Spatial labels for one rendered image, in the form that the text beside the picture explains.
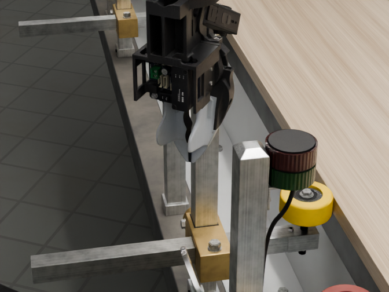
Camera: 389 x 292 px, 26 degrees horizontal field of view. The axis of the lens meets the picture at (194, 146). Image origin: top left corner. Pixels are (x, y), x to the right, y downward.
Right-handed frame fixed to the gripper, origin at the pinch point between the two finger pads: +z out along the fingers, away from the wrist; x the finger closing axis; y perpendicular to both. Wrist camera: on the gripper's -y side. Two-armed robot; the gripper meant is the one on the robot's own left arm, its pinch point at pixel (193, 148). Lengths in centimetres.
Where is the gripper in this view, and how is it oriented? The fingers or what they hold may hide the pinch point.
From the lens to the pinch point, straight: 95.1
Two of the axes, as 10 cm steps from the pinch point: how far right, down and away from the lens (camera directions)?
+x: 9.1, 2.1, -3.6
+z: 0.0, 8.6, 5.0
